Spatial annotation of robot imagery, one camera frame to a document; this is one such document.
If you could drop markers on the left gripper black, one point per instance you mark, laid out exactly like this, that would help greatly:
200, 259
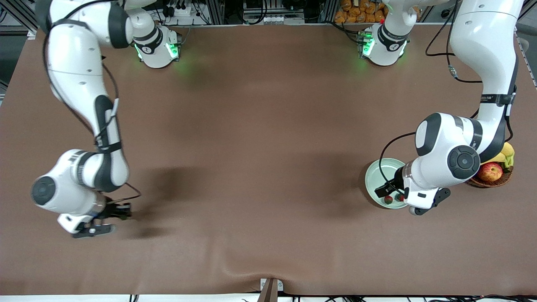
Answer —
395, 181

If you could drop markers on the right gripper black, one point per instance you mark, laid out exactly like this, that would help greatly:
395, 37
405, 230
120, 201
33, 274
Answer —
112, 211

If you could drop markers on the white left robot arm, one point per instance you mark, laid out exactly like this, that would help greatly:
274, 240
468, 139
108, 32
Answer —
482, 42

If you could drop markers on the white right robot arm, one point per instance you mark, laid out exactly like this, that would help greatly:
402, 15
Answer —
75, 63

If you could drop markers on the pale green round plate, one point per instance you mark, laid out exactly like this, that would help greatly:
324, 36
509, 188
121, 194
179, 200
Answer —
392, 172

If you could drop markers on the brown wicker basket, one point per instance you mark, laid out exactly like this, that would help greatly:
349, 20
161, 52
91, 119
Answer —
488, 183

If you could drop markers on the red yellow apple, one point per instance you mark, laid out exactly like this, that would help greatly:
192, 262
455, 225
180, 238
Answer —
491, 172

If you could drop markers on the yellow banana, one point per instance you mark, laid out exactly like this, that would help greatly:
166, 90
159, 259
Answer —
497, 158
508, 149

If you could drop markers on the large table cover sheet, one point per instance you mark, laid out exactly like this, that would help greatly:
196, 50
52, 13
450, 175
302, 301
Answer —
251, 243

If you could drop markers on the bag of orange pastries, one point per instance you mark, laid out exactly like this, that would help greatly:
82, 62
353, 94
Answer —
356, 12

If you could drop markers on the white connector strip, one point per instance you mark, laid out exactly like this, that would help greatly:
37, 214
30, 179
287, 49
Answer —
283, 19

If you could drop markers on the white power strip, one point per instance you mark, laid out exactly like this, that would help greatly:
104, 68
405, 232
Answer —
179, 11

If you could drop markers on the metal bracket with post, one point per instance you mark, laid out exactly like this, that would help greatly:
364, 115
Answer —
269, 289

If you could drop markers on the aluminium frame post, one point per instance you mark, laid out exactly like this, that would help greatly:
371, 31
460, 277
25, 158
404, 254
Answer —
329, 10
216, 10

